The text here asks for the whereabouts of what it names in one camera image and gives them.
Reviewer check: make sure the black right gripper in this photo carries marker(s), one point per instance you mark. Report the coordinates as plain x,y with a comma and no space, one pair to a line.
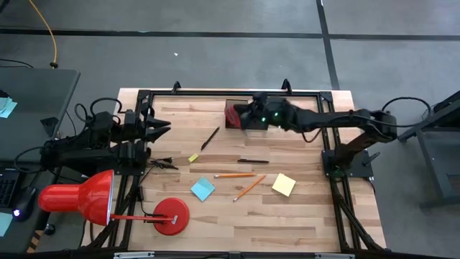
256,117

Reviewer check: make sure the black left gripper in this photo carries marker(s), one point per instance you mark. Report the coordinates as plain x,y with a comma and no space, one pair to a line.
138,133

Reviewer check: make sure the black mesh desk organizer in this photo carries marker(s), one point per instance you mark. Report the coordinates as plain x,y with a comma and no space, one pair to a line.
233,102

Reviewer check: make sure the black pen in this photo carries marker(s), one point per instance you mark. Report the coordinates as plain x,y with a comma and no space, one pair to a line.
253,160
210,138

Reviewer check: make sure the green eraser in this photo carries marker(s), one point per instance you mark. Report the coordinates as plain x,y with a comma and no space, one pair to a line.
193,158

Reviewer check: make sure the orange pencil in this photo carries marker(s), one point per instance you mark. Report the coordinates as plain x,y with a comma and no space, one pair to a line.
249,187
235,176

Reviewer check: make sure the blue sticky note pad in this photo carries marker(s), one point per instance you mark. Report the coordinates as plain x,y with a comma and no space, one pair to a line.
203,188

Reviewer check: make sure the yellow sticky note pad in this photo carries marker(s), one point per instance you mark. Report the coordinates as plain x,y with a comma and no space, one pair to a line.
284,185

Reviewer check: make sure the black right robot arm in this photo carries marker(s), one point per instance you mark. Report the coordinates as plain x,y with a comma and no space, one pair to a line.
334,120

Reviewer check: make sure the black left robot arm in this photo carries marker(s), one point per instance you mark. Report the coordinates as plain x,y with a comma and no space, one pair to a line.
82,151

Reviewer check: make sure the red desk lamp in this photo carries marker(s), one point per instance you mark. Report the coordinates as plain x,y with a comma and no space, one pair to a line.
90,198

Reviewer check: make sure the grey side table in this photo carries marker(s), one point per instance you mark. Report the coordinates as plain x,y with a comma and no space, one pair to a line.
32,108

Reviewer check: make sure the black round knob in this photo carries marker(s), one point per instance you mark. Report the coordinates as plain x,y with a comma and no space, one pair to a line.
49,229

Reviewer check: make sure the light blue paper stack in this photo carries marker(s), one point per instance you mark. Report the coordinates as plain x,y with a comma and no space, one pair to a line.
6,108

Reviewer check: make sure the black computer mouse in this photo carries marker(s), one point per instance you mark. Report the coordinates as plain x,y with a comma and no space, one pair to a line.
23,206

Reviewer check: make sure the black keyboard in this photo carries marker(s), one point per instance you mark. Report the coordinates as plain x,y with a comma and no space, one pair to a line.
8,187

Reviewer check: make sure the dark grey desk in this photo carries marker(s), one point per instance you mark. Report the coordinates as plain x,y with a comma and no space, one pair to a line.
25,237

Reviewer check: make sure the light blue paper note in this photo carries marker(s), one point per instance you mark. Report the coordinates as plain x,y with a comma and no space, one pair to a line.
4,223

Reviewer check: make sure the black side stand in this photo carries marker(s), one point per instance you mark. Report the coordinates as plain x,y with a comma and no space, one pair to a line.
436,169

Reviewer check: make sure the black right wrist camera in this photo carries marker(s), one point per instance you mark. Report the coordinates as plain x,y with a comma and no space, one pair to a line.
259,98

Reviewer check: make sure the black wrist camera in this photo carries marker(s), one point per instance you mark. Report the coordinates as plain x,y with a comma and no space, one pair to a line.
259,98
130,117

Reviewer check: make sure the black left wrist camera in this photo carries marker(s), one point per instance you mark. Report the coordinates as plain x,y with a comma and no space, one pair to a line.
130,117

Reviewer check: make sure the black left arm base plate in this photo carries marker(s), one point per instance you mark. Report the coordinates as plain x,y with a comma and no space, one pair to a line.
124,172

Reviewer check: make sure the black corner bracket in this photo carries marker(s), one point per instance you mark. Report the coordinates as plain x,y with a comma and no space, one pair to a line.
50,126

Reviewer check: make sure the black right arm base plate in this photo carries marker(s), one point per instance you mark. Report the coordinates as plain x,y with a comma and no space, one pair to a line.
359,167

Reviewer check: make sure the silver metal bracket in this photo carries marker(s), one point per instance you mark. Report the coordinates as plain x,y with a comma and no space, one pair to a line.
133,255
334,256

